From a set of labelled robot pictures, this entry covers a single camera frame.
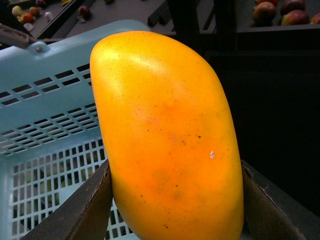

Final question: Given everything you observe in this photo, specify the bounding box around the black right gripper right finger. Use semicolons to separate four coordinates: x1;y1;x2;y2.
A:
241;160;320;240

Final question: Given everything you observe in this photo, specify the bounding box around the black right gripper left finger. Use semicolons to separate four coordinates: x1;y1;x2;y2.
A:
22;160;113;240

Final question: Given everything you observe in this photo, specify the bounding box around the light blue plastic basket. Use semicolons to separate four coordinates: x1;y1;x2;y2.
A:
0;20;148;240

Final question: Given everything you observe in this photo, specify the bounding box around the yellow mango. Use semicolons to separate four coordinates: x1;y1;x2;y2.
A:
90;31;244;240

